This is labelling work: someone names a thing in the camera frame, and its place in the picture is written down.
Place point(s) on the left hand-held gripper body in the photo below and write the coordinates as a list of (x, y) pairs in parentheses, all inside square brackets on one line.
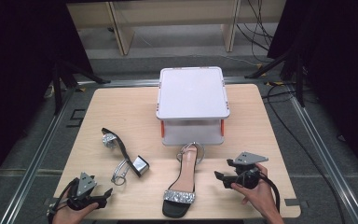
[(85, 185)]

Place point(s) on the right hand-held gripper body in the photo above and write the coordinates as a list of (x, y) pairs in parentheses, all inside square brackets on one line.
[(248, 158)]

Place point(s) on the black silver block-heel sandal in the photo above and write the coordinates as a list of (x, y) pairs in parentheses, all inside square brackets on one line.
[(125, 152), (185, 183)]

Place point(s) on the white plastic shoe box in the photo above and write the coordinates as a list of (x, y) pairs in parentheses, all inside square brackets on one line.
[(192, 93)]

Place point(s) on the person's left hand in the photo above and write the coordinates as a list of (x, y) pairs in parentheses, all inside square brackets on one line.
[(66, 216)]

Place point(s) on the person's right hand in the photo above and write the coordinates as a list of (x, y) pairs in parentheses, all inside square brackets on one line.
[(262, 197)]

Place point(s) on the black tripod stand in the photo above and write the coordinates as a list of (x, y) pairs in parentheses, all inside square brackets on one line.
[(298, 77), (59, 84)]

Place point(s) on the black curtain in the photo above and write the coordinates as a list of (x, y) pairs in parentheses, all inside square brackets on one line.
[(338, 62), (18, 77)]

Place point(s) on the aluminium floor rail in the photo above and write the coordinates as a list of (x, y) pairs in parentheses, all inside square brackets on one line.
[(35, 158), (326, 155), (127, 82)]

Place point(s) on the beige wooden desk frame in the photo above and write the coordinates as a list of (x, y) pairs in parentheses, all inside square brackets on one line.
[(122, 34)]

